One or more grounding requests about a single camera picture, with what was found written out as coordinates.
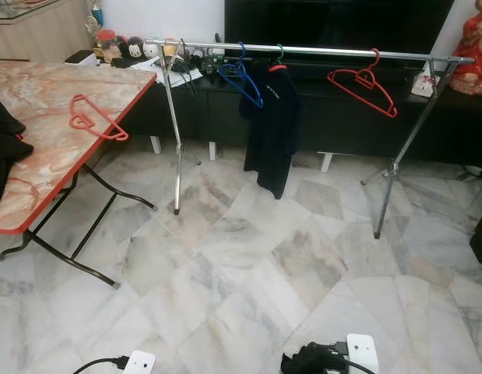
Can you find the wooden cabinet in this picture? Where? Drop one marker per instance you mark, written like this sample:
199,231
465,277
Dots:
38,31

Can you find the black television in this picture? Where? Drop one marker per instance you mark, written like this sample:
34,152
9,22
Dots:
342,23

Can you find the black mouse plush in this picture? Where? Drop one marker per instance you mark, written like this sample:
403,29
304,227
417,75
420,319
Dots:
135,48

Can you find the red robed statue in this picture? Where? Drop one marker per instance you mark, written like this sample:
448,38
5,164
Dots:
476,47

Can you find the jar with red lid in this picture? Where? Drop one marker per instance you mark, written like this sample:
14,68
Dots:
108,47

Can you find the red plastic hanger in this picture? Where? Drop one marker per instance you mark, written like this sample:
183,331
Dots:
361,96
108,121

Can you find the white tissue pack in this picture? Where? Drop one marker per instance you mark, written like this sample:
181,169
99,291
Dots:
422,82

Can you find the green plastic hanger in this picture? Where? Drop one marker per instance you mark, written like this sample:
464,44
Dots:
279,54

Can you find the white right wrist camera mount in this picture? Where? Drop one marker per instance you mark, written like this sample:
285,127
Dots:
362,354

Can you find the white paper stack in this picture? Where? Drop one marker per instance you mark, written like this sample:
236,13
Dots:
147,72

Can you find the blue gold ornament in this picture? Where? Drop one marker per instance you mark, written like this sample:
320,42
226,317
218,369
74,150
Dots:
96,14

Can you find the black TV console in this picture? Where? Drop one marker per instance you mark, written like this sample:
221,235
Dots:
342,117

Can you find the chrome clothes rack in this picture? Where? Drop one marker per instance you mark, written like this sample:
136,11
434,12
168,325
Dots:
342,52

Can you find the blue plastic hanger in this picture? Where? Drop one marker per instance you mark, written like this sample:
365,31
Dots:
256,100

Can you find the black garment green logo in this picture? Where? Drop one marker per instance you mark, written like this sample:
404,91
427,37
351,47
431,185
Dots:
311,360

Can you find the navy blue shirt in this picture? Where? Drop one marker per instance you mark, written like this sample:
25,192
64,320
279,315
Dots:
272,125

